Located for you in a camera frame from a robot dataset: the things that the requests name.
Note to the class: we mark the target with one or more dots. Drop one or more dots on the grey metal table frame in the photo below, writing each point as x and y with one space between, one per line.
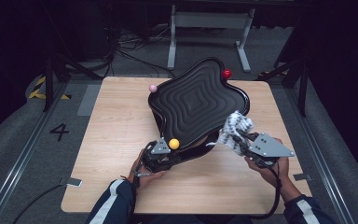
211 20

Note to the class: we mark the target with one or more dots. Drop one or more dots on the grey tape piece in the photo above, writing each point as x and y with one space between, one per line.
303 177
71 182

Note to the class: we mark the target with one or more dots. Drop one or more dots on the black tripod stand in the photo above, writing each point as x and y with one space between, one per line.
49 81

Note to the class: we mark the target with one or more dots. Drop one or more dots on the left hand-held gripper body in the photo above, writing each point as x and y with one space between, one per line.
160 160

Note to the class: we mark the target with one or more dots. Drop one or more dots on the person's right hand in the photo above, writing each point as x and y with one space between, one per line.
276 175

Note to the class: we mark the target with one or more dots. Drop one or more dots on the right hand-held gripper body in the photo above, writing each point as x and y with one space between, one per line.
267 149

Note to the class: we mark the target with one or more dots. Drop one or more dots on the white patterned cloth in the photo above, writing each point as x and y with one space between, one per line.
234 126

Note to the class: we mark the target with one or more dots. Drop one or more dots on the black wavy tray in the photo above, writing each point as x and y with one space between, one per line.
199 102

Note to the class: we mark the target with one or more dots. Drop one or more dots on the black metal stand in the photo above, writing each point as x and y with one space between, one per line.
303 87

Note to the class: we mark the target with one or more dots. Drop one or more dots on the yellow black floor tape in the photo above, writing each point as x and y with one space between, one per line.
37 93

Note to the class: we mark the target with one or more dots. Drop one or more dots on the person's left hand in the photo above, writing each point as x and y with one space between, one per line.
143 179

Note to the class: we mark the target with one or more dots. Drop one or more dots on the metal floor rail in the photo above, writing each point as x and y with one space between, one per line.
324 168
18 161

